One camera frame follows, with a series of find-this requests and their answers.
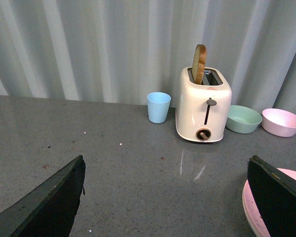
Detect light blue plastic cup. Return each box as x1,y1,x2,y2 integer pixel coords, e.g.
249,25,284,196
147,92,171,123

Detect toasted bread slice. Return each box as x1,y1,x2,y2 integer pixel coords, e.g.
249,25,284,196
191,44,207,85

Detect cream white toaster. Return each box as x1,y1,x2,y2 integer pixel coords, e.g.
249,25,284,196
176,67,232,143

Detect pink bowl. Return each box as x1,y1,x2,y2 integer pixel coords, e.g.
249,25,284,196
261,108,296,137

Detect mint green bowl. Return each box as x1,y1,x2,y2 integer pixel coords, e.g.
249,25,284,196
226,105,262,134

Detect pink plate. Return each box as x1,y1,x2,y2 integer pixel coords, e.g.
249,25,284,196
242,168,296,237

